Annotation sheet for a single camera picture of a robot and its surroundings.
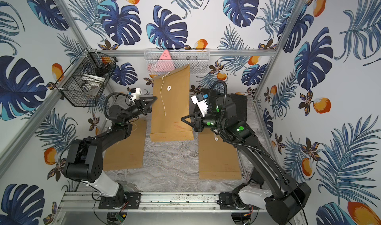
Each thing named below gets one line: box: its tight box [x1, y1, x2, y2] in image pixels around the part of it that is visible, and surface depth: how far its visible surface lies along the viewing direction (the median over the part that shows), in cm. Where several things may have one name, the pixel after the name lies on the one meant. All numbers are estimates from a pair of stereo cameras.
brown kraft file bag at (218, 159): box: [198, 128, 242, 180], surface depth 87 cm
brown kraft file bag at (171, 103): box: [149, 63, 194, 142], surface depth 70 cm
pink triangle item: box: [152, 49, 176, 75], surface depth 92 cm
